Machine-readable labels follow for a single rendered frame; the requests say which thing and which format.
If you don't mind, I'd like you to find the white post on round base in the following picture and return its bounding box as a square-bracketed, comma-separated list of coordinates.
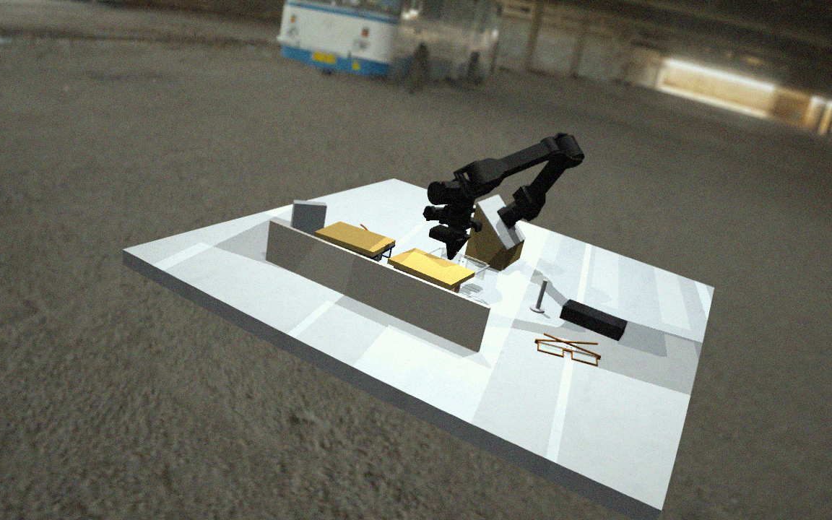
[530, 279, 547, 313]

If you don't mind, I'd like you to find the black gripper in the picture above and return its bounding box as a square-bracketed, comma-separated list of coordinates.
[429, 204, 483, 260]

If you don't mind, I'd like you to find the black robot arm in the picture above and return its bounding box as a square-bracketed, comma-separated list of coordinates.
[423, 132, 584, 229]

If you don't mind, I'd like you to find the beige flat panel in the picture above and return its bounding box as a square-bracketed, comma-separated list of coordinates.
[265, 220, 491, 352]

